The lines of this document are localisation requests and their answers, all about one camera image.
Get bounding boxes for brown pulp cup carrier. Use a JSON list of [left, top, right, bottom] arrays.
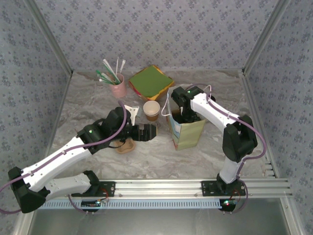
[[114, 138, 136, 154]]

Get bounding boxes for painted paper gift bag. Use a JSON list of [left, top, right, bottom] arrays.
[[161, 84, 212, 151]]

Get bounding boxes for cardboard napkin box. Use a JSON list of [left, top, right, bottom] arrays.
[[128, 64, 175, 102]]

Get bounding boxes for pink straw holder cup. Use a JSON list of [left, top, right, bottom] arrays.
[[109, 73, 128, 98]]

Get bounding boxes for green tipped wrapped straw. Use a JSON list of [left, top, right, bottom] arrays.
[[95, 70, 115, 83]]

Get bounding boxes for green striped wrapped straw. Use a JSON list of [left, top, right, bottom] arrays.
[[102, 58, 121, 83]]

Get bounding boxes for grey metal panel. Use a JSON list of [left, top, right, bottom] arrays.
[[29, 209, 289, 235]]

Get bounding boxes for small circuit board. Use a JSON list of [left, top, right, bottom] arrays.
[[219, 199, 237, 212], [81, 200, 102, 209]]

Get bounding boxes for aluminium table side rail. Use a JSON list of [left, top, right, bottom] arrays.
[[241, 70, 304, 235], [13, 70, 74, 235]]

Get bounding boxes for white slotted cable duct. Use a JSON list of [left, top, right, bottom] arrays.
[[36, 198, 223, 210]]

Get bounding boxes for aluminium frame post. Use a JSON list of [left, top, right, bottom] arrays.
[[24, 0, 74, 76], [241, 0, 292, 75]]

